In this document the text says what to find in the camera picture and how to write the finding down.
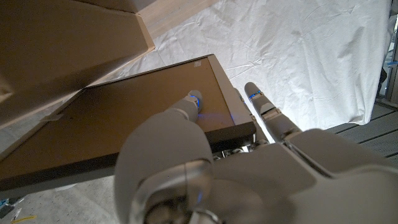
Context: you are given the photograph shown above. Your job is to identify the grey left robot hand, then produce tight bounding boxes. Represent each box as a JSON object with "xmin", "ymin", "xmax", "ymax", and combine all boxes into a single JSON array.
[{"xmin": 113, "ymin": 81, "xmax": 398, "ymax": 224}]

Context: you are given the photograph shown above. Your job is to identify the small framed whiteboard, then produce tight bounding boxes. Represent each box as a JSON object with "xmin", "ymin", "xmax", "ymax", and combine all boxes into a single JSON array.
[{"xmin": 0, "ymin": 54, "xmax": 257, "ymax": 200}]

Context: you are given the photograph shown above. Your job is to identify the white cloth backdrop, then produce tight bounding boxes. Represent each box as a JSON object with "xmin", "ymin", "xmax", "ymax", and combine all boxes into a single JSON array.
[{"xmin": 102, "ymin": 0, "xmax": 392, "ymax": 144}]

